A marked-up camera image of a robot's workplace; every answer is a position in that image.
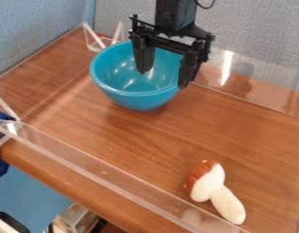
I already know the grey box under table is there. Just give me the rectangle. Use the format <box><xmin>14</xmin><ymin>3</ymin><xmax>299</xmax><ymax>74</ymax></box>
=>
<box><xmin>44</xmin><ymin>203</ymin><xmax>101</xmax><ymax>233</ymax></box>

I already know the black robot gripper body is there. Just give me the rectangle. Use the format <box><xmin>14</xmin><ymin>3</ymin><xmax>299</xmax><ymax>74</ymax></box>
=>
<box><xmin>130</xmin><ymin>0</ymin><xmax>216</xmax><ymax>63</ymax></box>

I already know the clear acrylic table barrier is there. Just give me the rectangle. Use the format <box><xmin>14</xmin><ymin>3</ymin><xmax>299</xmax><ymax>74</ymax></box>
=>
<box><xmin>0</xmin><ymin>28</ymin><xmax>299</xmax><ymax>233</ymax></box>

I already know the blue plastic bowl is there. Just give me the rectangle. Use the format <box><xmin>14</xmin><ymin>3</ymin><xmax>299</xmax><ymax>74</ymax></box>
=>
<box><xmin>90</xmin><ymin>41</ymin><xmax>184</xmax><ymax>111</ymax></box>

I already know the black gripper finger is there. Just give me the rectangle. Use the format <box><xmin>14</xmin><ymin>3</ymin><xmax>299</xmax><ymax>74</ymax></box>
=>
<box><xmin>133</xmin><ymin>36</ymin><xmax>157</xmax><ymax>74</ymax></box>
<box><xmin>178</xmin><ymin>51</ymin><xmax>201</xmax><ymax>88</ymax></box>

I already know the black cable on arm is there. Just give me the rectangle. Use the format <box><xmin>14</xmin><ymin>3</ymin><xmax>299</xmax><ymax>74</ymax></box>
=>
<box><xmin>196</xmin><ymin>0</ymin><xmax>217</xmax><ymax>10</ymax></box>

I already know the toy mushroom brown cap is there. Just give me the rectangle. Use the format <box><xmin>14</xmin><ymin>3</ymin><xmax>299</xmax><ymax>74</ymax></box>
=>
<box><xmin>185</xmin><ymin>159</ymin><xmax>248</xmax><ymax>226</ymax></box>

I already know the black object at bottom left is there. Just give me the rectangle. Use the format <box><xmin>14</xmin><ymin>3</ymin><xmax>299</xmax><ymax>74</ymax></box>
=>
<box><xmin>0</xmin><ymin>212</ymin><xmax>31</xmax><ymax>233</ymax></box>

